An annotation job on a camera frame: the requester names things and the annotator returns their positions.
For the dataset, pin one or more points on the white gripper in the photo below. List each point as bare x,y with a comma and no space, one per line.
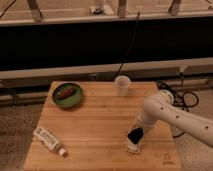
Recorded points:
138,129

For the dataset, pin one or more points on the black eraser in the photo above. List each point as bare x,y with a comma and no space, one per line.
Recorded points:
133,139

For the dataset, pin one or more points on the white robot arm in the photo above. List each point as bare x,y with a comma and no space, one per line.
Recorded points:
159,106

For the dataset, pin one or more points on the translucent plastic cup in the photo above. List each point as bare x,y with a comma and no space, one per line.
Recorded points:
122,84

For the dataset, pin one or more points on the green plate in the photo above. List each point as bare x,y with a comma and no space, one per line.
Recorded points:
70,101

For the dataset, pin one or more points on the brown food piece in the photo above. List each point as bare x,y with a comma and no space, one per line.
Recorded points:
66,93

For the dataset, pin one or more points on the white tube with cap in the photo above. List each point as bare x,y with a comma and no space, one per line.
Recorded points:
50,141

